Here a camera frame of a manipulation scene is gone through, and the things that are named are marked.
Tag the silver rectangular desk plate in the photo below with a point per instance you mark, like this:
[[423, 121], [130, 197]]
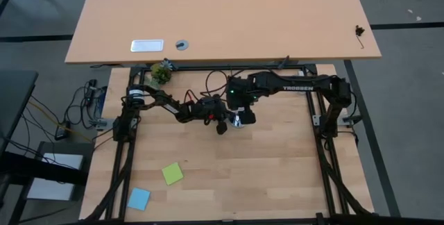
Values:
[[147, 45]]

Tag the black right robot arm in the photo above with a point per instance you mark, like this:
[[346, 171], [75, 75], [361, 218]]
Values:
[[298, 87]]

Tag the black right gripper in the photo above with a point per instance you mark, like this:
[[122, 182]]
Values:
[[239, 93]]

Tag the light wooden desk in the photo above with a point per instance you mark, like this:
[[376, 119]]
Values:
[[225, 16]]

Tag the blue sticky note pad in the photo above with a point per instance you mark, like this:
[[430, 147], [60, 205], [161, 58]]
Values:
[[138, 199]]

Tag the green potted plant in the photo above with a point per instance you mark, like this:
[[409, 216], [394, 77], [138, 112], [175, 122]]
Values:
[[160, 75]]

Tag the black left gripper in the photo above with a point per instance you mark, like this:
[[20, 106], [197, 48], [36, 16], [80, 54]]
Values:
[[222, 110]]

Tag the black aluminium table frame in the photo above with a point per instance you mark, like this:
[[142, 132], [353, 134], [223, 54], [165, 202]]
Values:
[[194, 68]]

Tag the black desk beam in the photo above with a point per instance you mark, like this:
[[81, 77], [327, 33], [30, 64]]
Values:
[[34, 169]]

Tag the small black hex key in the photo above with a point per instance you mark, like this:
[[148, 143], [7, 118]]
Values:
[[359, 30]]

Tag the black power adapter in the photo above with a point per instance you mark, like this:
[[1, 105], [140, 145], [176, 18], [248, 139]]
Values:
[[62, 132]]

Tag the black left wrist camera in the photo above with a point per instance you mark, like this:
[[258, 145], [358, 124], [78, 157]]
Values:
[[222, 128]]

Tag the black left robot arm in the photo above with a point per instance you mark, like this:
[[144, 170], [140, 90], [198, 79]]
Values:
[[163, 101]]

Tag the white grey cabinet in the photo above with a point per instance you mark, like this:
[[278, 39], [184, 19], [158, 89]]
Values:
[[55, 190]]

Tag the black side desk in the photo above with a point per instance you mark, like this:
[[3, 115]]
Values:
[[14, 93]]

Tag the green sticky note pad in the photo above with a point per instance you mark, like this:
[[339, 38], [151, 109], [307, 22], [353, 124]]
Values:
[[172, 173]]

